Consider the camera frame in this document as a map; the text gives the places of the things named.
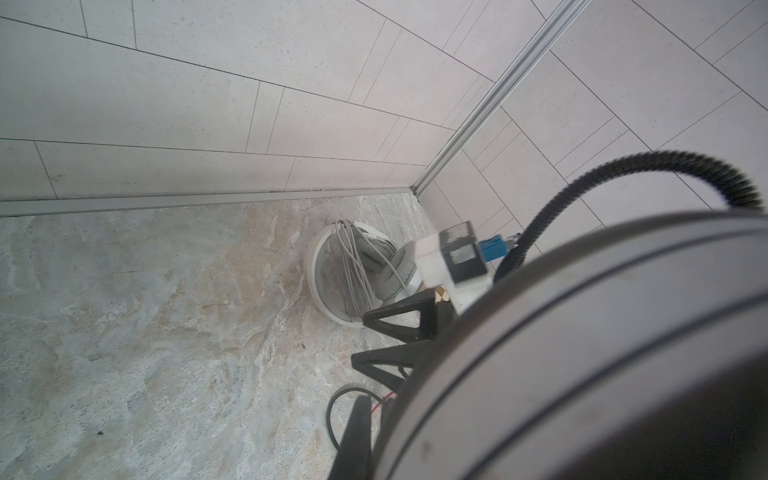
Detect black red headphone cable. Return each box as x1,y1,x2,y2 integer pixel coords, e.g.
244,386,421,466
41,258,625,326
325,383,397,452

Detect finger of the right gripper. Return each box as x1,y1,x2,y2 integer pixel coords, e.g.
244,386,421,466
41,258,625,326
362,289,438,343
351,340,432,392

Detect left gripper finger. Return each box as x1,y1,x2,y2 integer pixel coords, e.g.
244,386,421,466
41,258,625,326
328,396,372,480

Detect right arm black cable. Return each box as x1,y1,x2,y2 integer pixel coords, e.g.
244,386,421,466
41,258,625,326
494,151,764,283

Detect black white headphones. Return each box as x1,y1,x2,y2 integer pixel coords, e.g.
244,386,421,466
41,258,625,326
371,211,767,479

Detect white grey headphones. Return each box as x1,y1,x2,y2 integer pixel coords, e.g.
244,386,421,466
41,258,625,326
304,220,422,328

